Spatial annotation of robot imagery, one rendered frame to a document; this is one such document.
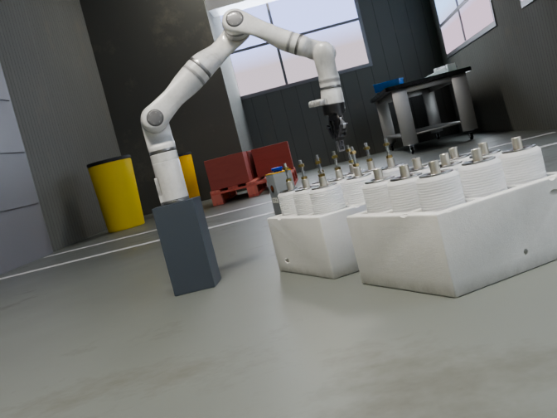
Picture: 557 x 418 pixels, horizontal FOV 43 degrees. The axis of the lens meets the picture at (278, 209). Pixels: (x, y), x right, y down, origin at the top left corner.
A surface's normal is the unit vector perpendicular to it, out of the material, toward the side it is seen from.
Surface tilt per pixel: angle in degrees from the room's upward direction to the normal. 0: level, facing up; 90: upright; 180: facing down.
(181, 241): 90
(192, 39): 90
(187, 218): 90
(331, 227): 90
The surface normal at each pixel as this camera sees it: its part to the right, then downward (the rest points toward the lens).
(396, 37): -0.07, 0.10
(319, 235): -0.89, 0.25
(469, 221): 0.39, -0.02
